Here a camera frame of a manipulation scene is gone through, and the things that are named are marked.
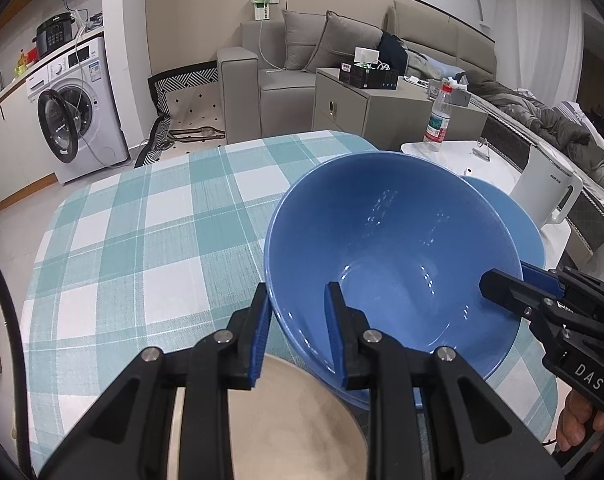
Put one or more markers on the bed with patterned frame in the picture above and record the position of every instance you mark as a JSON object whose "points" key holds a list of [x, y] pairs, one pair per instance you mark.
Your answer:
{"points": [[592, 220]]}

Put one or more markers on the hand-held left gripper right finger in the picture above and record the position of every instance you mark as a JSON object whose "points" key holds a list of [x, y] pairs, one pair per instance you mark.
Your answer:
{"points": [[333, 335]]}

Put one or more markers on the cream round plate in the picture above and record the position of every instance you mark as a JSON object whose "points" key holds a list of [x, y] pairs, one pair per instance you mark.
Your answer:
{"points": [[292, 425]]}

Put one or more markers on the white side table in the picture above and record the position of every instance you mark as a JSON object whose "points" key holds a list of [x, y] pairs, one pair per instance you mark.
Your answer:
{"points": [[462, 157]]}

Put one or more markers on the clear water bottle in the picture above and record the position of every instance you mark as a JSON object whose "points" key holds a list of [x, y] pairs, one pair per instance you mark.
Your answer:
{"points": [[437, 125]]}

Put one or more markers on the teal checked tablecloth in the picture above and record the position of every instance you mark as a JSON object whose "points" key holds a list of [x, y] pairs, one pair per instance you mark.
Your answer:
{"points": [[131, 240]]}

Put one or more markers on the beige bedside cabinet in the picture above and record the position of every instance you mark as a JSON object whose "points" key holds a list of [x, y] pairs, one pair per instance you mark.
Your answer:
{"points": [[382, 115]]}

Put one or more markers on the small tabletop item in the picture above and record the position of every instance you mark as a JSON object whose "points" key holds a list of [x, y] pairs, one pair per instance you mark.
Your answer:
{"points": [[482, 149]]}

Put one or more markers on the black box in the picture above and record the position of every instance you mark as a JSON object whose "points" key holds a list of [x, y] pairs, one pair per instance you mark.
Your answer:
{"points": [[367, 77]]}

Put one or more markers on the dark clothing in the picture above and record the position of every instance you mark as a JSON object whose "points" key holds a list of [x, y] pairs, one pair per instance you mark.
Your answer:
{"points": [[392, 50]]}

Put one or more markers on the white washing machine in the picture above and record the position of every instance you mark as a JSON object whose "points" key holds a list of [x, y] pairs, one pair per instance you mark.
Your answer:
{"points": [[91, 125]]}

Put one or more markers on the grey sofa pillow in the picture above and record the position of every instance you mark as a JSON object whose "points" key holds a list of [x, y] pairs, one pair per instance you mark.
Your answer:
{"points": [[302, 40], [347, 42]]}

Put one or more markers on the white curtain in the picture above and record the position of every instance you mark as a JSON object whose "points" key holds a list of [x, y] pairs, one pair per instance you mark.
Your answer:
{"points": [[547, 20]]}

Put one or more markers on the black pressure cooker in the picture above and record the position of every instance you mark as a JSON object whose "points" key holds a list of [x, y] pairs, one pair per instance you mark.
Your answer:
{"points": [[54, 37]]}

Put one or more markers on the white power strip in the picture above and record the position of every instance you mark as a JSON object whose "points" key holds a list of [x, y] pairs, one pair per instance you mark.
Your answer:
{"points": [[94, 20]]}

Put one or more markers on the grey blanket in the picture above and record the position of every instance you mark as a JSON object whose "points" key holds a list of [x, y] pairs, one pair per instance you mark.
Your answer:
{"points": [[532, 105]]}

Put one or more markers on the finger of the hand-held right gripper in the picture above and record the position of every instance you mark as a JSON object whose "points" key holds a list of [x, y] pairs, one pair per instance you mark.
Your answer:
{"points": [[507, 292], [542, 277]]}

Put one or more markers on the person's right hand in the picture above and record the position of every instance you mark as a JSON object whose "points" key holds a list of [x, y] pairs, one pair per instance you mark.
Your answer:
{"points": [[572, 420]]}

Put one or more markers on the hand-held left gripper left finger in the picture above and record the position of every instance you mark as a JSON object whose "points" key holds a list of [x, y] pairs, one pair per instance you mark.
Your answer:
{"points": [[259, 340]]}

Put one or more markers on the yellow green bottle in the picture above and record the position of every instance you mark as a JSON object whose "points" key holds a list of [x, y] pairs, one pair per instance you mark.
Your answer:
{"points": [[20, 62]]}

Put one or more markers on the blue bowl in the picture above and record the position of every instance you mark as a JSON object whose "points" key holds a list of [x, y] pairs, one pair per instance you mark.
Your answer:
{"points": [[512, 225], [357, 401], [397, 240]]}

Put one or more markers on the white kitchen counter cabinet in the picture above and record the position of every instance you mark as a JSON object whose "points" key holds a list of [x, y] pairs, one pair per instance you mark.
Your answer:
{"points": [[11, 160]]}

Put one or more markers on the wall socket with green charger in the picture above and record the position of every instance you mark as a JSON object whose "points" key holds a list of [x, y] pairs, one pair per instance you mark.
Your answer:
{"points": [[263, 5]]}

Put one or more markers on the white electric kettle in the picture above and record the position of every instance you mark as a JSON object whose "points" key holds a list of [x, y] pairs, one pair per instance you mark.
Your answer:
{"points": [[542, 180]]}

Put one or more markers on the grey sofa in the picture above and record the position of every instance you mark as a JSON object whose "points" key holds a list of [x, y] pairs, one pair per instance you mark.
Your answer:
{"points": [[236, 95]]}

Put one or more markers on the white box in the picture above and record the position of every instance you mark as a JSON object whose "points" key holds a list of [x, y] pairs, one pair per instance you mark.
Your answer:
{"points": [[367, 56]]}

